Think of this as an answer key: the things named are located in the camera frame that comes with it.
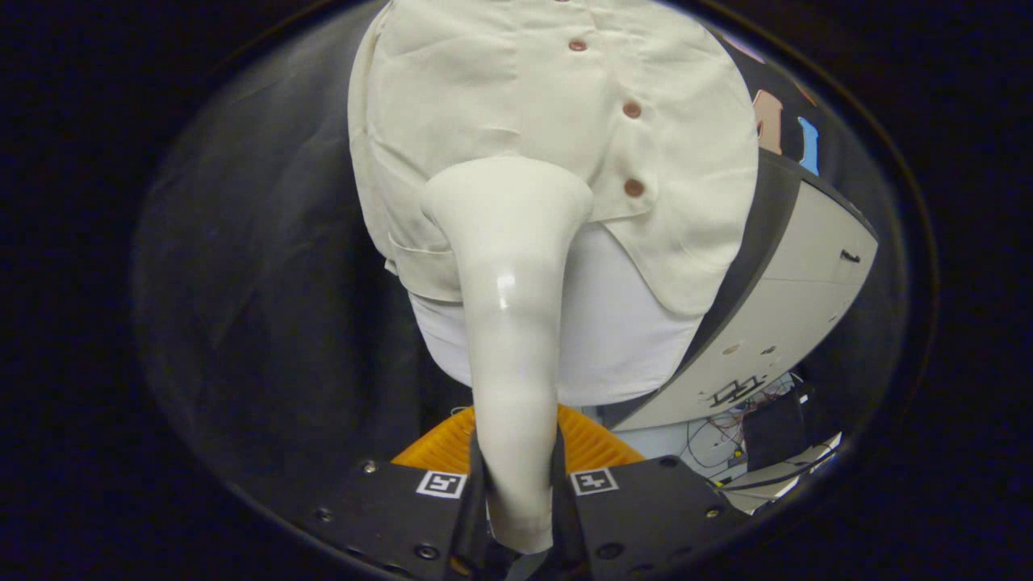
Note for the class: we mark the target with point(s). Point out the white flat board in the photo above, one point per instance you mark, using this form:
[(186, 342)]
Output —
[(767, 484)]

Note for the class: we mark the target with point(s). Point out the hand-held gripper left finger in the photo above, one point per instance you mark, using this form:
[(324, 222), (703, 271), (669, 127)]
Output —
[(387, 516)]

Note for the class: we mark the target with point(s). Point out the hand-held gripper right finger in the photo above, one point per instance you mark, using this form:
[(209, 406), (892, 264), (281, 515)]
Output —
[(654, 508)]

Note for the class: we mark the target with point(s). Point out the grey beige cabinet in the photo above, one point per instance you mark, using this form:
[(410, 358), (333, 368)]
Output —
[(791, 307)]

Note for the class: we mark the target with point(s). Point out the cream button shirt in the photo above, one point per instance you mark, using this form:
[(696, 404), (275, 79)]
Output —
[(484, 89)]

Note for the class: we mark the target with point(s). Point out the black backdrop cloth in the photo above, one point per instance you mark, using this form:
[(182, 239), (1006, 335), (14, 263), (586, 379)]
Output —
[(266, 282)]

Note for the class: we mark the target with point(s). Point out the black box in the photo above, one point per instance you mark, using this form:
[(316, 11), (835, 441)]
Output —
[(775, 428)]

